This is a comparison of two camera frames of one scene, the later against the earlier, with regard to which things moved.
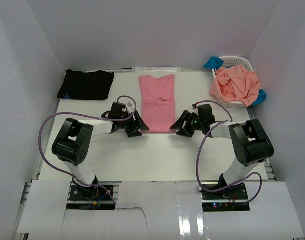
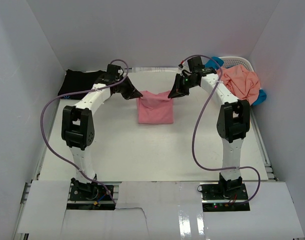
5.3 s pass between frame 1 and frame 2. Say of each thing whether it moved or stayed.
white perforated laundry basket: stayed
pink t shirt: moved
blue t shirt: stayed
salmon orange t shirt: stayed
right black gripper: moved
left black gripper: moved
